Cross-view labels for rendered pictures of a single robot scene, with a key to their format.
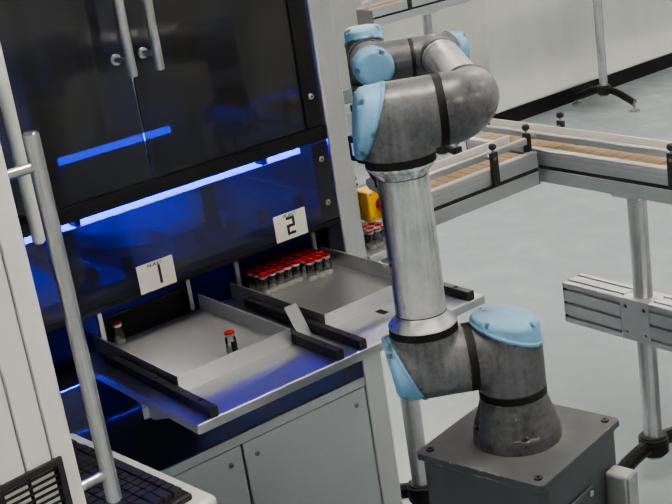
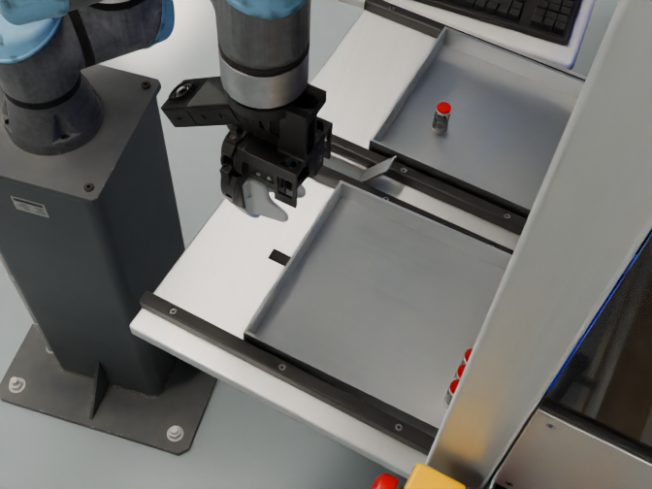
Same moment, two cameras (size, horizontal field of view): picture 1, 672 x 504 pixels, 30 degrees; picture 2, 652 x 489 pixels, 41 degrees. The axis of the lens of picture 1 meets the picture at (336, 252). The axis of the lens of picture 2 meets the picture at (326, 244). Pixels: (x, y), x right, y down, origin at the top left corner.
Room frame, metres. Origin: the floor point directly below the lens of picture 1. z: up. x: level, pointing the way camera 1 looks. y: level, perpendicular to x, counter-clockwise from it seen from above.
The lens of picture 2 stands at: (2.92, -0.32, 1.85)
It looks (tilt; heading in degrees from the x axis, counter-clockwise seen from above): 57 degrees down; 150
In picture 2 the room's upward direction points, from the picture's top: 4 degrees clockwise
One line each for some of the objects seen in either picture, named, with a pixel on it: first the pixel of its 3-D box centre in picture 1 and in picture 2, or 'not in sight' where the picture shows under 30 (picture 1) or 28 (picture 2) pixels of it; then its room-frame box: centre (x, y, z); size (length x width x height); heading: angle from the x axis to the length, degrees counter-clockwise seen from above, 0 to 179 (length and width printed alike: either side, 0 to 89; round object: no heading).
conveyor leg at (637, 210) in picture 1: (645, 327); not in sight; (3.03, -0.78, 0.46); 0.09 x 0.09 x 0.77; 35
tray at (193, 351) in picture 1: (190, 339); (514, 132); (2.34, 0.32, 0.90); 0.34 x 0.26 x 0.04; 35
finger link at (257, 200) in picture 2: not in sight; (264, 206); (2.45, -0.13, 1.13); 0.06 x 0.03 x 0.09; 35
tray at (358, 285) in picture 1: (323, 285); (413, 314); (2.53, 0.04, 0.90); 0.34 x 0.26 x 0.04; 36
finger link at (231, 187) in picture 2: not in sight; (240, 174); (2.44, -0.14, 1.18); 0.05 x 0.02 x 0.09; 125
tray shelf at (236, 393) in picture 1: (280, 331); (418, 208); (2.38, 0.14, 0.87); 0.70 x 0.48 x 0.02; 125
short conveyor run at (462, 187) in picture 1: (426, 188); not in sight; (3.05, -0.25, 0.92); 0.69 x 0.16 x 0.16; 125
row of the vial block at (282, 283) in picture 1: (292, 272); not in sight; (2.62, 0.10, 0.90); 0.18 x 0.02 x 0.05; 126
